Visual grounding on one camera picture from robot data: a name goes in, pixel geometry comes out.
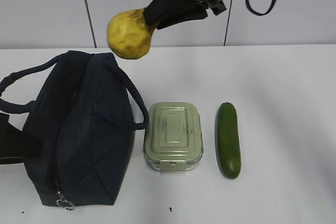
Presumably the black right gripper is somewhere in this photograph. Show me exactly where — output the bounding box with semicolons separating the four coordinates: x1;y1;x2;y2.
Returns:
144;0;226;30

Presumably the dark navy lunch bag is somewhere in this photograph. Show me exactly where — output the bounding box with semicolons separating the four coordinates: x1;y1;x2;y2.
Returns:
1;50;149;210

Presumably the yellow pear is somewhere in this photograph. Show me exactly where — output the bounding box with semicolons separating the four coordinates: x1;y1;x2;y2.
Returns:
107;8;156;60

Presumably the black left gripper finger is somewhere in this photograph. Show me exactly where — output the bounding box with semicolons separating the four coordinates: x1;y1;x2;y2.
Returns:
1;113;42;165

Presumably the silver zipper pull ring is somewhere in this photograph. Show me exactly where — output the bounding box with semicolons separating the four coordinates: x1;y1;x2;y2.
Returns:
56;189;76;211

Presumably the green cucumber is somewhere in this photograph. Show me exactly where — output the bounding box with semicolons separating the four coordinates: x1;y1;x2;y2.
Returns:
216;102;242;179

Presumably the green lid glass container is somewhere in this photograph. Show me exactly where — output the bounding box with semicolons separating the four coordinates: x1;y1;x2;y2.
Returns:
143;102;204;171

